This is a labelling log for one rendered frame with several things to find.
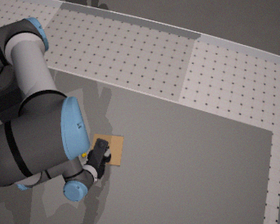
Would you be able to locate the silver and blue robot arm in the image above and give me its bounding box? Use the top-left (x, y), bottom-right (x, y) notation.
top-left (0, 17), bottom-right (97, 202)

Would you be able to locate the tan flat mat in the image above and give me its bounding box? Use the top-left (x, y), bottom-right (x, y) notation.
top-left (91, 133), bottom-right (124, 166)

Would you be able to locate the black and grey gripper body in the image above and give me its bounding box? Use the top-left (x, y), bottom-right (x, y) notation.
top-left (84, 153), bottom-right (106, 179)

